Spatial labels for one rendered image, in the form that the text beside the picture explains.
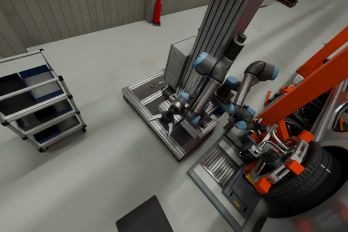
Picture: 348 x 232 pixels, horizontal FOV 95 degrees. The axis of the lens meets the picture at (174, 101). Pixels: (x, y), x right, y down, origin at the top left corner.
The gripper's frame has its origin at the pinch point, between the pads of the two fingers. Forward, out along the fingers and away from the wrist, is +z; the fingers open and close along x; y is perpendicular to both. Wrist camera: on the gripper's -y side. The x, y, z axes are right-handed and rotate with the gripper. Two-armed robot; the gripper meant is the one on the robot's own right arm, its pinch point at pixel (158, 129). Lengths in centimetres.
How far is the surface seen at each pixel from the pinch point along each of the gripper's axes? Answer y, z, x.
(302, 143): -2, -69, -98
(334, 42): -15, -294, -129
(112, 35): 152, -170, 197
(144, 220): 85, 37, -39
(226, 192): 95, -36, -107
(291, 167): -2, -40, -90
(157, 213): 84, 26, -46
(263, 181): 23, -33, -92
